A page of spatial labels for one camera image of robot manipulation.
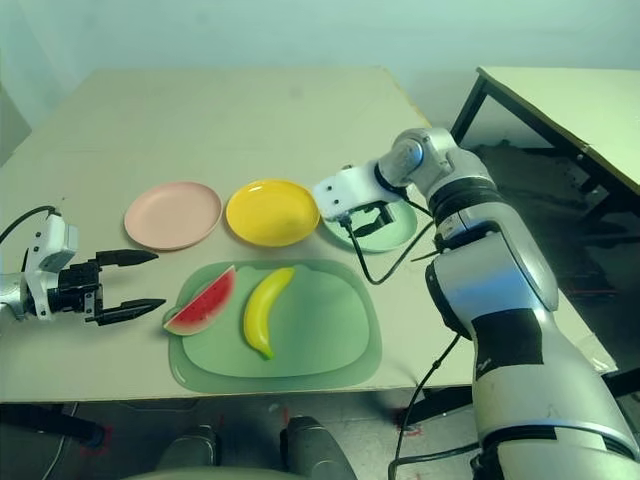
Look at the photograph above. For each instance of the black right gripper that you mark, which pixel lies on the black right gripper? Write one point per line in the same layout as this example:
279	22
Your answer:
390	210

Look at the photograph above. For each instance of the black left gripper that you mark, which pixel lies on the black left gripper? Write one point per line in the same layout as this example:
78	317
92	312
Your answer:
75	292

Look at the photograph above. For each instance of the watermelon slice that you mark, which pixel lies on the watermelon slice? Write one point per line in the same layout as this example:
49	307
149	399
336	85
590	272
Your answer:
205	310

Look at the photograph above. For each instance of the yellow banana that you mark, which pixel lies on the yellow banana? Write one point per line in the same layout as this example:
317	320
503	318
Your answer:
262	310

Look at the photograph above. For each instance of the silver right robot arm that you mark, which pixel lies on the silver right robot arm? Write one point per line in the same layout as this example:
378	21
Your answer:
500	280

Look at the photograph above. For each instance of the mint green plate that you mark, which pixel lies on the mint green plate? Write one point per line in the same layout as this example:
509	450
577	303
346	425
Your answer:
400	235

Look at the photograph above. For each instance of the pink plate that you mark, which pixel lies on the pink plate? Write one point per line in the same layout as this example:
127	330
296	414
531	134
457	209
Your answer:
172	215

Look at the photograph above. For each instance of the yellow plate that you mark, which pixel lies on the yellow plate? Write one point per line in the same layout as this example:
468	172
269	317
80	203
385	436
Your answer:
272	212

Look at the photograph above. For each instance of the light green cutting board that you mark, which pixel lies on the light green cutting board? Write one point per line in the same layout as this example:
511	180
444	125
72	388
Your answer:
320	320

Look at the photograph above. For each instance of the grey robot left foot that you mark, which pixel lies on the grey robot left foot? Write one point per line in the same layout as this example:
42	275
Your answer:
187	450

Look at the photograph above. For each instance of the dark green translucent mat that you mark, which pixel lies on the dark green translucent mat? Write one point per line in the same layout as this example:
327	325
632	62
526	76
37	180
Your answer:
280	385

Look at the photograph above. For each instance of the dark robot right foot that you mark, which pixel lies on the dark robot right foot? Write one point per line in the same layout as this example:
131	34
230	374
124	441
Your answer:
315	447

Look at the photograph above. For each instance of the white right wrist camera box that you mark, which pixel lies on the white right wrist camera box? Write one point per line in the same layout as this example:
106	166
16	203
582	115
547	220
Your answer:
350	190

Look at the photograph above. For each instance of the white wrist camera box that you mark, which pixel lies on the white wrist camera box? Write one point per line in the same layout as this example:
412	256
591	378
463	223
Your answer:
350	190
52	245

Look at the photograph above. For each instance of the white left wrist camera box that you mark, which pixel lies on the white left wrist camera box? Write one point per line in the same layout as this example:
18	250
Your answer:
52	245

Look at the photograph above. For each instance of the beige side table black frame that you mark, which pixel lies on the beige side table black frame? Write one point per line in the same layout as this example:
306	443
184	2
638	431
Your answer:
560	100

